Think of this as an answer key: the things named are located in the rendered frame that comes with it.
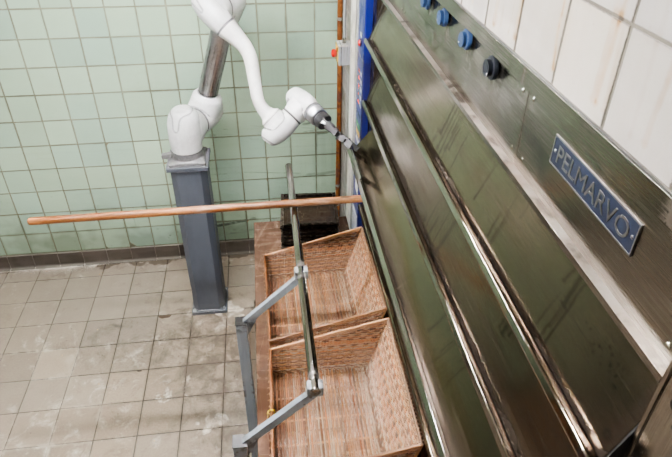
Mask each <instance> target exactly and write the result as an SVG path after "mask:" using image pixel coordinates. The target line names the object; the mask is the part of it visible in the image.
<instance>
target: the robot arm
mask: <svg viewBox="0 0 672 457"><path fill-rule="evenodd" d="M191 3H192V4H191V5H192V7H193V9H194V11H195V13H196V14H197V16H198V17H199V18H200V19H201V20H202V21H203V23H204V24H205V25H206V26H207V27H208V28H210V33H209V38H208V43H207V48H206V53H205V58H204V63H203V68H202V73H201V78H200V83H199V88H197V89H195V90H194V91H193V93H192V96H191V98H190V101H189V103H188V105H178V106H175V107H174V108H173V109H171V111H170V112H169V115H168V118H167V131H168V138H169V142H170V146H171V151H170V152H166V153H162V154H161V155H162V156H161V157H162V159H167V160H170V163H169V164H168V166H169V168H175V167H187V166H205V165H206V161H205V158H206V152H207V150H208V149H207V147H203V146H202V140H203V139H204V137H205V134H206V133H207V132H208V131H210V130H211V129H212V128H213V127H214V126H215V125H216V124H217V123H218V122H219V120H220V119H221V117H222V115H223V104H222V97H221V95H220V94H219V88H220V83H221V79H222V75H223V70H224V66H225V61H226V57H227V53H228V48H229V44H231V45H232V46H234V47H235V48H236V49H237V50H238V51H239V52H240V53H241V55H242V57H243V59H244V63H245V67H246V73H247V78H248V83H249V89H250V94H251V99H252V102H253V105H254V107H255V109H256V111H257V112H258V114H259V115H260V117H261V118H262V122H263V124H262V125H263V126H264V129H263V130H262V139H263V140H264V141H266V142H267V143H268V144H270V145H271V146H275V145H278V144H280V143H282V142H283V141H285V140H286V139H287V138H288V137H290V136H291V135H292V134H293V133H294V131H295V130H296V129H297V127H298V126H299V125H300V124H301V123H302V122H304V121H305V120H307V121H309V122H310V123H311V124H312V125H313V126H316V127H318V128H319V129H320V130H323V129H326V130H327V131H328V132H330V133H332V134H333V135H334V136H336V138H335V139H336V140H339V141H340V142H342V143H343V144H344V145H345V146H346V147H347V148H348V149H350V148H351V146H353V149H354V151H356V152H357V151H358V150H359V147H358V146H357V145H356V144H355V143H353V142H352V141H350V140H349V139H351V138H347V137H346V136H345V135H343V134H342V133H341V132H340V131H339V129H338V128H337V127H336V126H335V125H334V124H333V123H332V122H331V120H332V119H331V116H330V115H329V114H328V113H327V111H326V110H324V108H323V107H322V106H321V105H320V104H318V102H317V101H316V99H315V98H314V97H313V96H312V95H311V94H309V93H308V92H306V91H305V90H303V89H301V88H298V87H294V88H291V89H290V90H289V91H288V92H287V94H286V102H287V105H286V106H285V108H284V109H283V110H279V109H278V108H276V109H275V108H271V107H270V106H268V105H267V103H266V102H265V100H264V97H263V91H262V84H261V77H260V70H259V63H258V58H257V54H256V51H255V49H254V47H253V45H252V43H251V42H250V40H249V39H248V37H247V36H246V35H245V33H244V32H243V31H242V29H241V28H240V27H239V25H238V22H239V20H240V18H241V16H242V14H243V11H244V9H245V7H246V0H191Z"/></svg>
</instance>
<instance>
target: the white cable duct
mask: <svg viewBox="0 0 672 457"><path fill-rule="evenodd" d="M356 2H357V0H351V33H350V74H349V116H348V138H351V139H350V140H351V141H352V140H353V105H354V71H355V36H356ZM351 174H352V165H351V161H350V158H349V155H348V158H347V196H351ZM350 208H351V203H346V217H347V221H348V225H349V229H350Z"/></svg>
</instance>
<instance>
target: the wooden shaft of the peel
mask: <svg viewBox="0 0 672 457"><path fill-rule="evenodd" d="M360 202H363V201H362V198H361V195H352V196H337V197H322V198H308V199H293V200H278V201H263V202H249V203H234V204H219V205H205V206H190V207H175V208H160V209H146V210H131V211H116V212H101V213H87V214H72V215H57V216H42V217H30V218H28V219H27V223H28V225H43V224H57V223H72V222H86V221H101V220H115V219H130V218H144V217H158V216H173V215H187V214H202V213H216V212H231V211H245V210H259V209H274V208H288V207H303V206H317V205H332V204H346V203H360Z"/></svg>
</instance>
